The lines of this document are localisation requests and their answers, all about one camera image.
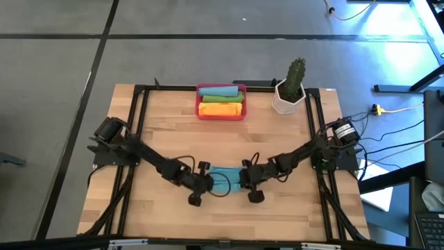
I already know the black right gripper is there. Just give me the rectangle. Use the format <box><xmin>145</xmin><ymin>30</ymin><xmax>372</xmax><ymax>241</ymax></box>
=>
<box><xmin>239</xmin><ymin>158</ymin><xmax>278</xmax><ymax>204</ymax></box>

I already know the blue microfiber towel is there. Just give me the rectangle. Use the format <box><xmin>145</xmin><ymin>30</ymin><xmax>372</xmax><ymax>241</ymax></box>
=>
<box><xmin>207</xmin><ymin>165</ymin><xmax>244</xmax><ymax>196</ymax></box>
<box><xmin>198</xmin><ymin>85</ymin><xmax>239</xmax><ymax>98</ymax></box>

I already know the pink plastic basket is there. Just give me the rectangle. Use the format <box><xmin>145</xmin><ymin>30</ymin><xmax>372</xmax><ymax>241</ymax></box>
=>
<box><xmin>194</xmin><ymin>83</ymin><xmax>248</xmax><ymax>122</ymax></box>

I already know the orange microfiber towel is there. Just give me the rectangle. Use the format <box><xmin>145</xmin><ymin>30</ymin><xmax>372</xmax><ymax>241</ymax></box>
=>
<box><xmin>199</xmin><ymin>101</ymin><xmax>244</xmax><ymax>117</ymax></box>

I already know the green microfiber towel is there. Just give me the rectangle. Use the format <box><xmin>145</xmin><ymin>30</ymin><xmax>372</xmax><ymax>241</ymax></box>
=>
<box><xmin>202</xmin><ymin>91</ymin><xmax>245</xmax><ymax>104</ymax></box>

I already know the black crossbar with silver brackets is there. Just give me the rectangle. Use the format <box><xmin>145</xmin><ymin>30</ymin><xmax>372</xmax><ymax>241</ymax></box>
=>
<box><xmin>0</xmin><ymin>235</ymin><xmax>410</xmax><ymax>250</ymax></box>

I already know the white hexagonal plant pot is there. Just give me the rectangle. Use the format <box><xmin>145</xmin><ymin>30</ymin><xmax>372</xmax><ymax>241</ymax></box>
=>
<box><xmin>271</xmin><ymin>78</ymin><xmax>307</xmax><ymax>115</ymax></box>

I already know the green cactus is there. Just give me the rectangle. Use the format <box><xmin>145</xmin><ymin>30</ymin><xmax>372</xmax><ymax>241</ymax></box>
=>
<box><xmin>284</xmin><ymin>57</ymin><xmax>307</xmax><ymax>101</ymax></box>

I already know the white sheet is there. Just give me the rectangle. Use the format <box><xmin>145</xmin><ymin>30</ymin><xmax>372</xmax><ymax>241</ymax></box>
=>
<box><xmin>359</xmin><ymin>162</ymin><xmax>395</xmax><ymax>213</ymax></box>

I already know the black desk beam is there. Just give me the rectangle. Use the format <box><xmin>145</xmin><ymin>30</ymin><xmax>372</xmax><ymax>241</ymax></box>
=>
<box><xmin>359</xmin><ymin>161</ymin><xmax>426</xmax><ymax>194</ymax></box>

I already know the black desk foot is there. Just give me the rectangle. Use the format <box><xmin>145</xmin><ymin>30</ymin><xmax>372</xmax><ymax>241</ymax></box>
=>
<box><xmin>373</xmin><ymin>64</ymin><xmax>444</xmax><ymax>94</ymax></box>

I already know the grey cloth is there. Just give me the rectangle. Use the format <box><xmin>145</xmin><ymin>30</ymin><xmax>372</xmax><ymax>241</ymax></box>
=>
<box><xmin>421</xmin><ymin>181</ymin><xmax>444</xmax><ymax>213</ymax></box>

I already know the black monitor panel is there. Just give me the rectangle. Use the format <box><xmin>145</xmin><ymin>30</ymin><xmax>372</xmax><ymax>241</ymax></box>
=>
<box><xmin>422</xmin><ymin>89</ymin><xmax>444</xmax><ymax>185</ymax></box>

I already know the black laptop keyboard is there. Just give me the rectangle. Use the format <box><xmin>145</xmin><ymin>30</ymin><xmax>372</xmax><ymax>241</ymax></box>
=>
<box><xmin>413</xmin><ymin>212</ymin><xmax>444</xmax><ymax>250</ymax></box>

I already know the grey floor object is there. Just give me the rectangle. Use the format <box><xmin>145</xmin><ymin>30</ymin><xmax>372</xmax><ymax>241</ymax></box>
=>
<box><xmin>0</xmin><ymin>151</ymin><xmax>27</xmax><ymax>167</ymax></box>

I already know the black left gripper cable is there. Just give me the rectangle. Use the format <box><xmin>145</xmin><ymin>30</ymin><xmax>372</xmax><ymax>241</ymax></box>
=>
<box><xmin>171</xmin><ymin>154</ymin><xmax>232</xmax><ymax>198</ymax></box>

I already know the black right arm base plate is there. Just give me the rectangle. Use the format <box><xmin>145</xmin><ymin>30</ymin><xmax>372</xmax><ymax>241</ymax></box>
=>
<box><xmin>310</xmin><ymin>142</ymin><xmax>360</xmax><ymax>171</ymax></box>

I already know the black aluminium table frame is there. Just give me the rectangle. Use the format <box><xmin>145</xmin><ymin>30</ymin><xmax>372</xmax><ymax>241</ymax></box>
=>
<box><xmin>78</xmin><ymin>83</ymin><xmax>370</xmax><ymax>244</ymax></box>

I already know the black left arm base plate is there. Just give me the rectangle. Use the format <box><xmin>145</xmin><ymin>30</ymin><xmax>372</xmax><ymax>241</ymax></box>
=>
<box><xmin>87</xmin><ymin>144</ymin><xmax>143</xmax><ymax>167</ymax></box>

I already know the yellow plug with cable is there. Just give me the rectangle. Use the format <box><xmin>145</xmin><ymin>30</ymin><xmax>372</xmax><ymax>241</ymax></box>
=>
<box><xmin>370</xmin><ymin>103</ymin><xmax>425</xmax><ymax>116</ymax></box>

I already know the black power cable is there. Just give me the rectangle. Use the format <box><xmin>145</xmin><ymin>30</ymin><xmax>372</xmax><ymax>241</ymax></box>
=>
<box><xmin>360</xmin><ymin>137</ymin><xmax>444</xmax><ymax>156</ymax></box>

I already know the grey cable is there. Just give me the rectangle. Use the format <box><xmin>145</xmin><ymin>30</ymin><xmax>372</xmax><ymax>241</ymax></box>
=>
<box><xmin>367</xmin><ymin>130</ymin><xmax>444</xmax><ymax>164</ymax></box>

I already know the cream floor cable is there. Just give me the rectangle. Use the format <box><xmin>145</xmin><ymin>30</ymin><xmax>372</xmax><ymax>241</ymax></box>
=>
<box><xmin>323</xmin><ymin>0</ymin><xmax>377</xmax><ymax>22</ymax></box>

